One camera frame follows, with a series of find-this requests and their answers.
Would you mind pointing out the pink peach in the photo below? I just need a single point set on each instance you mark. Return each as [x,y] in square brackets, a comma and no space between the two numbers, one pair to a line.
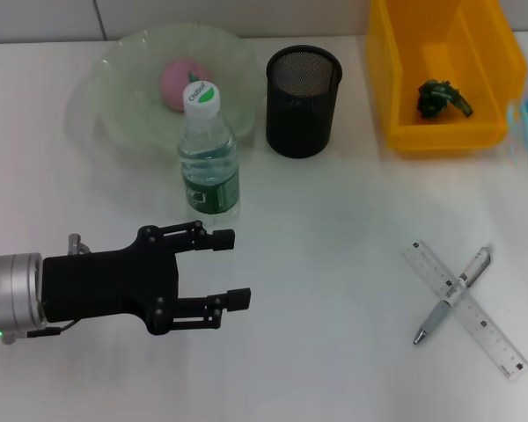
[173,83]

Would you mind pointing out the green plastic wrapper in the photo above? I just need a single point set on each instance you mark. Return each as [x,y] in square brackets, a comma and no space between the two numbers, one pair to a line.
[435,99]

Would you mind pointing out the yellow plastic bin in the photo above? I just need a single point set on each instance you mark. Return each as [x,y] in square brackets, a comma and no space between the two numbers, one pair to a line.
[449,136]

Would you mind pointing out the green glass fruit plate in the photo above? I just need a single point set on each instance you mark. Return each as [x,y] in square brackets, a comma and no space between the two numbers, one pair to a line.
[114,88]

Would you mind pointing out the black mesh pen holder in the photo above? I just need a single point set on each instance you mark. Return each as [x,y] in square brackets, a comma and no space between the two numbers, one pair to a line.
[299,127]

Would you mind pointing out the grey white ballpoint pen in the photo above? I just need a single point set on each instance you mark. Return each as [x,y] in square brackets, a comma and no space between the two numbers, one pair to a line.
[440,313]

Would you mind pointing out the transparent plastic ruler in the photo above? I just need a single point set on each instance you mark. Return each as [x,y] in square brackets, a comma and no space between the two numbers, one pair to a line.
[493,340]

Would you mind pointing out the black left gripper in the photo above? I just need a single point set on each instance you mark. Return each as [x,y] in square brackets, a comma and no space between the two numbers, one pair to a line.
[105,283]

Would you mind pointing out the clear water bottle green label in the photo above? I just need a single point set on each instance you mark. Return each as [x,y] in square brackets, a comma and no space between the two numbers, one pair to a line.
[209,176]

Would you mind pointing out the silver metal connector plug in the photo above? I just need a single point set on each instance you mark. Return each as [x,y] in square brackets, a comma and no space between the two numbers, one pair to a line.
[75,244]

